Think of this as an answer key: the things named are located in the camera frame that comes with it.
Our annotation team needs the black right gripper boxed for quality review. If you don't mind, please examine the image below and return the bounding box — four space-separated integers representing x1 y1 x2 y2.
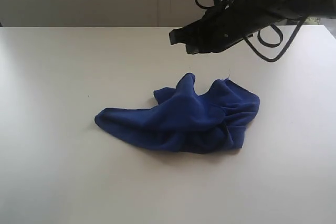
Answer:
169 0 273 55

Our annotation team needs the blue microfiber towel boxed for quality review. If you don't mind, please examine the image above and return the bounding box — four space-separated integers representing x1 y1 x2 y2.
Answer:
94 73 260 154

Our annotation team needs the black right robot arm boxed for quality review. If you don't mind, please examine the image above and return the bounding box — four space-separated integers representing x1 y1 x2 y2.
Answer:
169 0 335 54

